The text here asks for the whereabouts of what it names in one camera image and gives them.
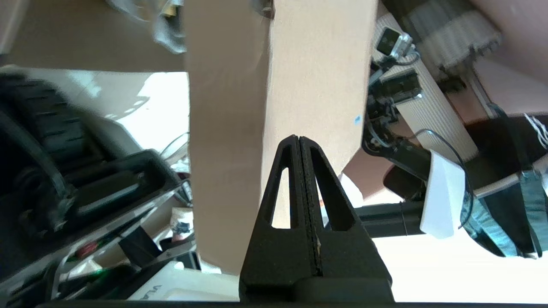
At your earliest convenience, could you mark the white ribbed board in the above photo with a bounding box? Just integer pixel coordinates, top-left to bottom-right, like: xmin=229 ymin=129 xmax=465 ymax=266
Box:
xmin=375 ymin=13 xmax=479 ymax=161

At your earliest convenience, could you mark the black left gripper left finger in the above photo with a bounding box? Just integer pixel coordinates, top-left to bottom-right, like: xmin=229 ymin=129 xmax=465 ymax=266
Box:
xmin=239 ymin=135 xmax=320 ymax=302

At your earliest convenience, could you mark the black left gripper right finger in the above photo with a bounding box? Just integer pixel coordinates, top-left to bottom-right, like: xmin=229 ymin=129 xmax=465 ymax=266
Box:
xmin=300 ymin=136 xmax=393 ymax=284

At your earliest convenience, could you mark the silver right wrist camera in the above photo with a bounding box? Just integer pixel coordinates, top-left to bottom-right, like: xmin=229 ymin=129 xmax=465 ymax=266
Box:
xmin=376 ymin=26 xmax=414 ymax=59

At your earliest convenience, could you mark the grey ribbed radiator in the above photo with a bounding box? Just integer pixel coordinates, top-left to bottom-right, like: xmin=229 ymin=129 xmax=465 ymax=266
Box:
xmin=405 ymin=6 xmax=502 ymax=71

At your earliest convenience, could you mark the white lettered panel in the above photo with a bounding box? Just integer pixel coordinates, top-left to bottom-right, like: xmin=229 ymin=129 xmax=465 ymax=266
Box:
xmin=126 ymin=260 xmax=241 ymax=301

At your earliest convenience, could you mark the black fabric white logo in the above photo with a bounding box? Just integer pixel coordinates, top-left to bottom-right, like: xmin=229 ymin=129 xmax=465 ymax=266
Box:
xmin=465 ymin=112 xmax=548 ymax=259

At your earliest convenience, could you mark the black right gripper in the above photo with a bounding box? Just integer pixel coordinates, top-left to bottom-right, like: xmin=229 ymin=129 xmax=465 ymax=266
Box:
xmin=362 ymin=60 xmax=429 ymax=180

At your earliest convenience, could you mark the white mesh sneaker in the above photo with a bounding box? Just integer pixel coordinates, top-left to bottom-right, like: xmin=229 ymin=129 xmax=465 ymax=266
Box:
xmin=107 ymin=0 xmax=188 ymax=55

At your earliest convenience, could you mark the brown cardboard shoe box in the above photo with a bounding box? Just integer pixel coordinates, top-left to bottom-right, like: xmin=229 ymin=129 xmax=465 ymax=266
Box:
xmin=0 ymin=0 xmax=379 ymax=275

